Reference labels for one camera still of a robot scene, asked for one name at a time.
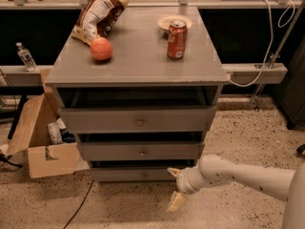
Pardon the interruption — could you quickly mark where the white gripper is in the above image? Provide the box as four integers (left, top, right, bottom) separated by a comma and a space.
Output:
167, 167, 204, 213

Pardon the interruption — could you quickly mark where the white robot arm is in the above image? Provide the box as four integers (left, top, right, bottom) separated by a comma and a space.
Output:
168, 155, 305, 229

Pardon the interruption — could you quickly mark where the grey middle drawer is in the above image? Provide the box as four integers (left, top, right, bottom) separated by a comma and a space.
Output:
77, 142, 204, 161

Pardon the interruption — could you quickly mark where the grey top drawer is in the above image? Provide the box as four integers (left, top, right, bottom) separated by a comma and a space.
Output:
59, 107, 215, 134

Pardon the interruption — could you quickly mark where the grey drawer cabinet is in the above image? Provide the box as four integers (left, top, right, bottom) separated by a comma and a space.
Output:
46, 7, 227, 170

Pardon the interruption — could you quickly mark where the open cardboard box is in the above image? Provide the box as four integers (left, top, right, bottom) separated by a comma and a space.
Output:
7, 70, 89, 178

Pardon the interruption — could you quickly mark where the can inside cardboard box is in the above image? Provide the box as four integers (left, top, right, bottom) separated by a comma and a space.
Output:
48, 122, 63, 145

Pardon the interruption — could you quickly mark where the red soda can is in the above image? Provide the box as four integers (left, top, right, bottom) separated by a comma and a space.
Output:
167, 20, 188, 60

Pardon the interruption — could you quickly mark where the dark cabinet at right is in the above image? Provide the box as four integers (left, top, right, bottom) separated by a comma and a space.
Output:
274, 39, 305, 130

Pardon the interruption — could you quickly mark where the orange ball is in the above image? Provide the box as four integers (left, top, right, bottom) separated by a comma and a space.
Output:
90, 37, 112, 61

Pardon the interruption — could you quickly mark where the small white bowl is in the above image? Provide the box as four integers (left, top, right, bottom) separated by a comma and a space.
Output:
157, 14, 193, 30

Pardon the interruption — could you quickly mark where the brown chip bag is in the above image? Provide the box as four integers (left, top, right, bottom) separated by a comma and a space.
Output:
71, 0, 130, 45

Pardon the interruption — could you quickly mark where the clear water bottle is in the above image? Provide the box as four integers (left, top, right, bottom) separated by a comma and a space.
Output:
16, 42, 36, 72

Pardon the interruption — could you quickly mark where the black floor cable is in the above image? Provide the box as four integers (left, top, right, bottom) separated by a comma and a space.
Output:
62, 179, 95, 229

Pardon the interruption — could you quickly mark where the white hanging cable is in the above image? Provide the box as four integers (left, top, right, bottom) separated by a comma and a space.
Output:
228, 0, 305, 88

